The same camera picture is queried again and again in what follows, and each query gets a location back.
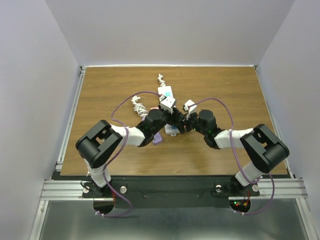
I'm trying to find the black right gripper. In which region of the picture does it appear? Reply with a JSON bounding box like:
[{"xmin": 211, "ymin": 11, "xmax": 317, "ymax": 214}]
[{"xmin": 175, "ymin": 110, "xmax": 207, "ymax": 136}]

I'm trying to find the white multicolour power strip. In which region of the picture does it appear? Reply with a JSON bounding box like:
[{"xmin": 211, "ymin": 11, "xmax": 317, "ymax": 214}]
[{"xmin": 157, "ymin": 86, "xmax": 180, "ymax": 137}]

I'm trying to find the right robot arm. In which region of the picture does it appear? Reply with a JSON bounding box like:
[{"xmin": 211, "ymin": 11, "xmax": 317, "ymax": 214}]
[{"xmin": 173, "ymin": 109, "xmax": 290, "ymax": 195}]

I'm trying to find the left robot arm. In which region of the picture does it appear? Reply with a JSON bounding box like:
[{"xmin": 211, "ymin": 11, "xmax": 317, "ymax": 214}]
[{"xmin": 75, "ymin": 107, "xmax": 185, "ymax": 197}]

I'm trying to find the purple power strip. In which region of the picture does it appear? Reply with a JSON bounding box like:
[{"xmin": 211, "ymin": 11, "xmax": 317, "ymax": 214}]
[{"xmin": 152, "ymin": 132, "xmax": 163, "ymax": 145}]

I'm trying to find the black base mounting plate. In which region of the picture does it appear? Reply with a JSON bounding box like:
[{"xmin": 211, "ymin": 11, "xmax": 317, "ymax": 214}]
[{"xmin": 42, "ymin": 175, "xmax": 260, "ymax": 213}]

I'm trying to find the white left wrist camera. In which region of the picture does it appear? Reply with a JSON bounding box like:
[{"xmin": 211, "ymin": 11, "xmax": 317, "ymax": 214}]
[{"xmin": 159, "ymin": 95, "xmax": 177, "ymax": 114}]

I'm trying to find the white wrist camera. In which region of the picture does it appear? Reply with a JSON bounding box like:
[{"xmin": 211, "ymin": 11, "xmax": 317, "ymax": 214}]
[
  {"xmin": 182, "ymin": 99, "xmax": 197, "ymax": 120},
  {"xmin": 159, "ymin": 95, "xmax": 177, "ymax": 114}
]

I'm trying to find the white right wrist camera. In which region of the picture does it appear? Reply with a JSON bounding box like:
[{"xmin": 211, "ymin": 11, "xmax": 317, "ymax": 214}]
[{"xmin": 182, "ymin": 99, "xmax": 197, "ymax": 120}]

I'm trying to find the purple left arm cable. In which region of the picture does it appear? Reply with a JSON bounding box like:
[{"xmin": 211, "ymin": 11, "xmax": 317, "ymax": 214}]
[{"xmin": 93, "ymin": 90, "xmax": 166, "ymax": 218}]

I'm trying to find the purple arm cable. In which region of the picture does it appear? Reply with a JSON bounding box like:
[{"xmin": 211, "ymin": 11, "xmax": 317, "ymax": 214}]
[
  {"xmin": 93, "ymin": 90, "xmax": 166, "ymax": 218},
  {"xmin": 189, "ymin": 97, "xmax": 276, "ymax": 216}
]

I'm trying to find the white coiled cable with plug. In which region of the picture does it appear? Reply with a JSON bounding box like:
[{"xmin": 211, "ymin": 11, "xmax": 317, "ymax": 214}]
[{"xmin": 130, "ymin": 96, "xmax": 149, "ymax": 119}]

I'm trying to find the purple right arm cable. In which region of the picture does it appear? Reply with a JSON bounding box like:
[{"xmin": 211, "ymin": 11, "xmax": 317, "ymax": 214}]
[{"xmin": 189, "ymin": 97, "xmax": 276, "ymax": 216}]

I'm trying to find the aluminium frame rail left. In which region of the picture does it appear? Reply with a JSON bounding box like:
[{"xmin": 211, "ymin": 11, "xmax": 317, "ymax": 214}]
[{"xmin": 55, "ymin": 66, "xmax": 87, "ymax": 172}]

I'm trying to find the aluminium front rail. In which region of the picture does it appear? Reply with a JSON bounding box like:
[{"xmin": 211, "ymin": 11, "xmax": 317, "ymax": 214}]
[{"xmin": 40, "ymin": 176, "xmax": 308, "ymax": 202}]

